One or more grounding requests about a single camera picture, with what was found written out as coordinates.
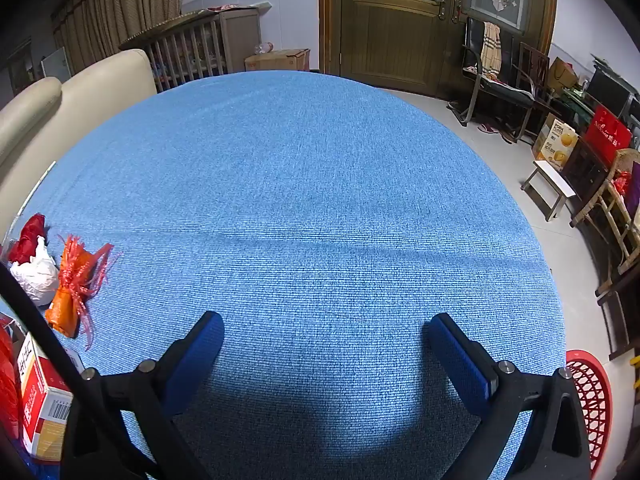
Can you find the wooden double door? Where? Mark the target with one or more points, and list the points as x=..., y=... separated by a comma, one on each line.
x=390, y=35

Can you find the clear plastic bottle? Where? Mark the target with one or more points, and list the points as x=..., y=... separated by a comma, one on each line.
x=265, y=48

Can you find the black monitor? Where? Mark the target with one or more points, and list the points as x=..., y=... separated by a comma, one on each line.
x=607, y=90

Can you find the red gift bag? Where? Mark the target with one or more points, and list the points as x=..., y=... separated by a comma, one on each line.
x=607, y=135

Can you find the brown paper bag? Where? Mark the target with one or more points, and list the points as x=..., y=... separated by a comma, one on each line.
x=562, y=74

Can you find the beige leather sofa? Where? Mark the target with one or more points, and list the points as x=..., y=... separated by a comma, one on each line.
x=75, y=110

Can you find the checked scarf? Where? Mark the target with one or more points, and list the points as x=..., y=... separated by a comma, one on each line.
x=490, y=50

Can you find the red plastic wrapper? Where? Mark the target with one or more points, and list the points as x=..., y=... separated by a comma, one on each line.
x=30, y=230

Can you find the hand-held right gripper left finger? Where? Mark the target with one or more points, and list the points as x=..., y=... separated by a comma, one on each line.
x=197, y=357

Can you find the dark wooden chair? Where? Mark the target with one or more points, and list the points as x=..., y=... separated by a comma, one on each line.
x=534, y=70

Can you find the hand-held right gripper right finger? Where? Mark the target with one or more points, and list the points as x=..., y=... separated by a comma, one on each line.
x=457, y=360

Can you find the red plastic basket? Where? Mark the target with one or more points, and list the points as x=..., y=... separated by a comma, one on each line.
x=595, y=400

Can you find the bamboo chair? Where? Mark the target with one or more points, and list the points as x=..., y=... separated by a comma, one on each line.
x=626, y=159

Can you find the crumpled white paper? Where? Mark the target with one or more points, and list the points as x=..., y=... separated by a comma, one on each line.
x=35, y=277

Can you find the yellow printed carton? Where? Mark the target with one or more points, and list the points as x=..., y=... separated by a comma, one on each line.
x=557, y=142

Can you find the red white barcode box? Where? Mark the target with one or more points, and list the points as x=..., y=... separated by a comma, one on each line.
x=40, y=400

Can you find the small wooden stool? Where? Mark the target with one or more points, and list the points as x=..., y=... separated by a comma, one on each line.
x=550, y=177

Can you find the black metal chair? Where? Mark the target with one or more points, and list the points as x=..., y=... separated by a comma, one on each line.
x=500, y=90

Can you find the brown striped curtain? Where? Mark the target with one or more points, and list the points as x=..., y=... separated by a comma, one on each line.
x=125, y=0

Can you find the wooden crib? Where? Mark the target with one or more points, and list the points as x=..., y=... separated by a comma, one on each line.
x=200, y=50

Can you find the pink slipper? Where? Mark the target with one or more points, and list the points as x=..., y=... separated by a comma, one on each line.
x=487, y=128

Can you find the blue tablecloth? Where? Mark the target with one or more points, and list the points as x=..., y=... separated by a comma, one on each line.
x=310, y=210

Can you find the orange wrapper with red netting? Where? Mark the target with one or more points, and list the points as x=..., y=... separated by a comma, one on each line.
x=65, y=305

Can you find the cardboard box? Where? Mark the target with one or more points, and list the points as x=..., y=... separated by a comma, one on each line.
x=280, y=60

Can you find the white air conditioner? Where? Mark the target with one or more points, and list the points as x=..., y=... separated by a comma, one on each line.
x=56, y=65

